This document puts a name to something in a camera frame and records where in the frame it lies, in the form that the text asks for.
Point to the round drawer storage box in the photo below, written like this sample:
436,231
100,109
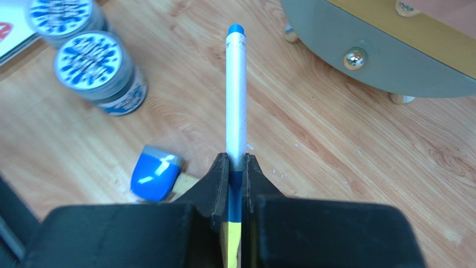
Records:
411,49

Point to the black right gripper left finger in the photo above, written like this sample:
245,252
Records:
183,233

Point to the white blue marker pen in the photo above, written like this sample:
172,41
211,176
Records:
236,114

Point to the blue grey lint roller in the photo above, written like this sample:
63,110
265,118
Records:
155,174

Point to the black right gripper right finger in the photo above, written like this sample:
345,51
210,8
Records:
280,231

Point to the strawberry pattern tray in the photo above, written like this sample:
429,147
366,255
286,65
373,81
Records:
16,34

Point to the blue patterned tape roll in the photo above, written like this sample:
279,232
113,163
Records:
58,21
98,68

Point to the yellow bone-shaped eraser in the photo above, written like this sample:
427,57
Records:
230,241

